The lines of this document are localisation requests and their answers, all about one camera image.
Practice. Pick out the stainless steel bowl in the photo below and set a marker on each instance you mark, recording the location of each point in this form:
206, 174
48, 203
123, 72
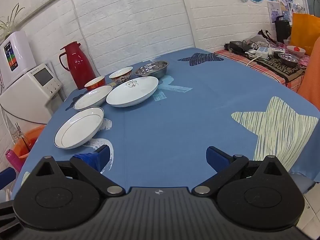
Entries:
152, 70

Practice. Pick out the blue rounded object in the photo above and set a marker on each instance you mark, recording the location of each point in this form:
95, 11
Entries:
6, 178

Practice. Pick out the small steel bowl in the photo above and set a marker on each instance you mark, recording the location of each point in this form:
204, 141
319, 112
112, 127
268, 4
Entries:
288, 59

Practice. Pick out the white plate with blue rim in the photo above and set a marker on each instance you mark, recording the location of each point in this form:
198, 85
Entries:
77, 130
91, 98

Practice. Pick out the red thermos jug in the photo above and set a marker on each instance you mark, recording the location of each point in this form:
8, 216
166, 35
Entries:
80, 65

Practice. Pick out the red ceramic bowl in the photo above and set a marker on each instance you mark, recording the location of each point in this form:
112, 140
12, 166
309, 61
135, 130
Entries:
95, 82

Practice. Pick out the black electronic device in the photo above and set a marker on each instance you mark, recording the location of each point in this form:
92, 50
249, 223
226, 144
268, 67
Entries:
235, 47

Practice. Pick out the blue printed tablecloth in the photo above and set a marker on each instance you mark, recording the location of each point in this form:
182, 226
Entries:
175, 120

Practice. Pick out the orange bag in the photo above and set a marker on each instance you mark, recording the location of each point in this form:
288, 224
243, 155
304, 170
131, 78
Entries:
306, 30

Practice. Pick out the plaid cloth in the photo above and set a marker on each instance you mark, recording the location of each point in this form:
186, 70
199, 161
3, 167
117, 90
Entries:
265, 70

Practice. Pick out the black patterned mat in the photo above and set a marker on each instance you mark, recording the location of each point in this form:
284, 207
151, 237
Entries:
277, 70

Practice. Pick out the orange plastic basin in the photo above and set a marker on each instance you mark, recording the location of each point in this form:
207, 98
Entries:
31, 137

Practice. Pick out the white water purifier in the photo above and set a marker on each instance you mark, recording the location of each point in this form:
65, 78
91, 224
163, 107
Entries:
20, 55

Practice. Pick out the white bowl with red fruit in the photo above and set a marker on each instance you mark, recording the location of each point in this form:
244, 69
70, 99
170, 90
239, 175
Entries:
296, 51

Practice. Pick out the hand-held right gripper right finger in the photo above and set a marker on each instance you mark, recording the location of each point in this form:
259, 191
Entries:
213, 157

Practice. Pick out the white appliance with screen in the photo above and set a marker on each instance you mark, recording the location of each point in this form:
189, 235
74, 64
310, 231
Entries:
25, 97

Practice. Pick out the green potted plant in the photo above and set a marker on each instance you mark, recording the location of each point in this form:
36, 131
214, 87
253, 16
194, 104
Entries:
10, 22

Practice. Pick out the wall pictures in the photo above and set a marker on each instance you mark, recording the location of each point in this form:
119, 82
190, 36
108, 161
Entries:
278, 11

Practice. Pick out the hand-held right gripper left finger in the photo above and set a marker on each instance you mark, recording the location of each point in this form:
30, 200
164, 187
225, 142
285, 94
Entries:
100, 158

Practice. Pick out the white power strip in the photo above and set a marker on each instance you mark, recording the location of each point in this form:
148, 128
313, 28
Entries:
263, 52

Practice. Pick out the black handbag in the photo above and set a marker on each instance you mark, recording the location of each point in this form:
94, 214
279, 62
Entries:
283, 30

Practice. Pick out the large white printed plate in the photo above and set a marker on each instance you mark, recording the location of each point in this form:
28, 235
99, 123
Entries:
132, 92

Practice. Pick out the orange cloth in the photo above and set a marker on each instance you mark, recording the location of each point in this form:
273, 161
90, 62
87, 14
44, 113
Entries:
312, 80

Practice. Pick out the white bowl with painted figures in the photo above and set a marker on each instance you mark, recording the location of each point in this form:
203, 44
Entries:
121, 76

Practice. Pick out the pink bottle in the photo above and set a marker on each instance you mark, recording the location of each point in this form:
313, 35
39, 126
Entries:
13, 158

